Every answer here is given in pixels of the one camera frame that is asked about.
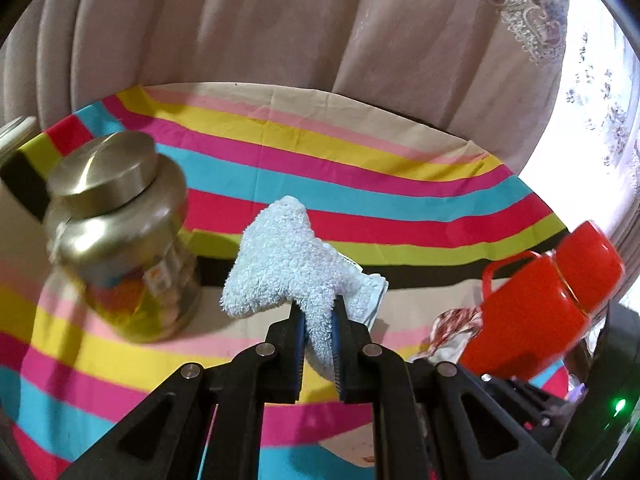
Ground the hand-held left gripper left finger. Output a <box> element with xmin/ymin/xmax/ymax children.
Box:
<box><xmin>57</xmin><ymin>295</ymin><xmax>307</xmax><ymax>480</ymax></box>

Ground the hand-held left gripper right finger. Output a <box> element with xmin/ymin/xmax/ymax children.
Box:
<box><xmin>332</xmin><ymin>294</ymin><xmax>571</xmax><ymax>480</ymax></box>

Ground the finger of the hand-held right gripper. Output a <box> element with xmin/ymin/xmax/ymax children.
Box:
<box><xmin>480</xmin><ymin>372</ymin><xmax>576</xmax><ymax>441</ymax></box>

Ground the light blue terry sock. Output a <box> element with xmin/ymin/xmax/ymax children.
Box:
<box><xmin>220</xmin><ymin>195</ymin><xmax>371</xmax><ymax>376</ymax></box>

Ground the pale green cloth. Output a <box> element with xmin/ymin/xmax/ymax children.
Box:
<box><xmin>327</xmin><ymin>242</ymin><xmax>390</xmax><ymax>331</ymax></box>

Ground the red thermos flask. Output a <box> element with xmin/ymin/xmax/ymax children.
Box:
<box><xmin>457</xmin><ymin>220</ymin><xmax>626</xmax><ymax>381</ymax></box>

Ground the floral cloth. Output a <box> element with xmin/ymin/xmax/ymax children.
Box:
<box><xmin>425</xmin><ymin>306</ymin><xmax>483</xmax><ymax>363</ymax></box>

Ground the colourful striped tablecloth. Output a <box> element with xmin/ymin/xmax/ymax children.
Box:
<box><xmin>0</xmin><ymin>82</ymin><xmax>573</xmax><ymax>480</ymax></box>

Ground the glass jar with gold lid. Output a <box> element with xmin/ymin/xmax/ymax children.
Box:
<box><xmin>44</xmin><ymin>131</ymin><xmax>203</xmax><ymax>345</ymax></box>

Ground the white lace curtain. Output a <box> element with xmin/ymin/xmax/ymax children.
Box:
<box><xmin>400</xmin><ymin>0</ymin><xmax>640</xmax><ymax>261</ymax></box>

